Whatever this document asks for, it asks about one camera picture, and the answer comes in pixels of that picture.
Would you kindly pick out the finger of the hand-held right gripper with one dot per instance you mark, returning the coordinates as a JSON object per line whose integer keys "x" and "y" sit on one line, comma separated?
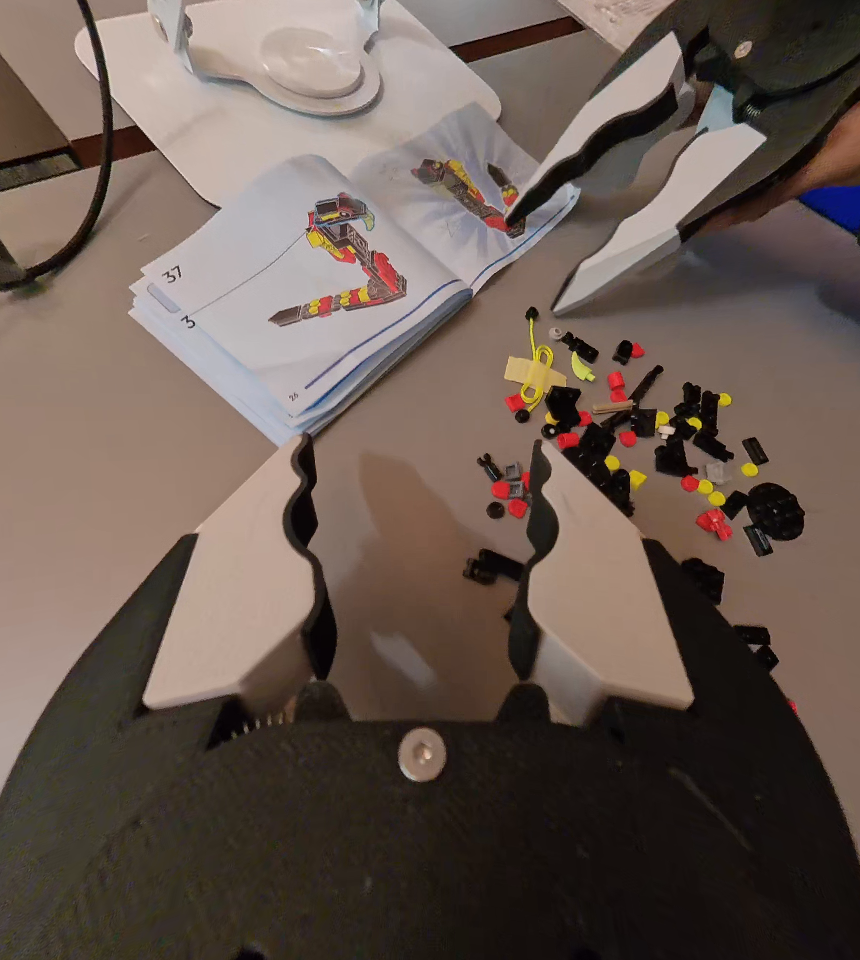
{"x": 700, "y": 180}
{"x": 625, "y": 97}

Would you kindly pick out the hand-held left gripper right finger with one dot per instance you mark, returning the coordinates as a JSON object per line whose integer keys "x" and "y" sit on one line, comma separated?
{"x": 610, "y": 607}

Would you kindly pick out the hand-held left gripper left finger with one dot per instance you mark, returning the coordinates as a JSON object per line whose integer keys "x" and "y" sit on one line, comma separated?
{"x": 242, "y": 600}

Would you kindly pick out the pile of lego pieces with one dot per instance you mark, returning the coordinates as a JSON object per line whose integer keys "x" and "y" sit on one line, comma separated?
{"x": 598, "y": 442}

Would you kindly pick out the lego instruction booklet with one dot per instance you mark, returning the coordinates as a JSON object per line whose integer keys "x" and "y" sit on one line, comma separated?
{"x": 287, "y": 300}

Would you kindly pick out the black square lego brick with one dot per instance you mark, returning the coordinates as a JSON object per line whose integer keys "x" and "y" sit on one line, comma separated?
{"x": 704, "y": 579}

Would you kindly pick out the black round lego plate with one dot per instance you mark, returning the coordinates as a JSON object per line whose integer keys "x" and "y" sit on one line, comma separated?
{"x": 775, "y": 510}

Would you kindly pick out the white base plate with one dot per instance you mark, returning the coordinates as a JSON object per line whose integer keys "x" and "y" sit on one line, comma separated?
{"x": 415, "y": 82}

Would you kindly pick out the flat metal base plate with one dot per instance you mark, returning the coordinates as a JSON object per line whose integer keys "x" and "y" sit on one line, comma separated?
{"x": 2, "y": 112}

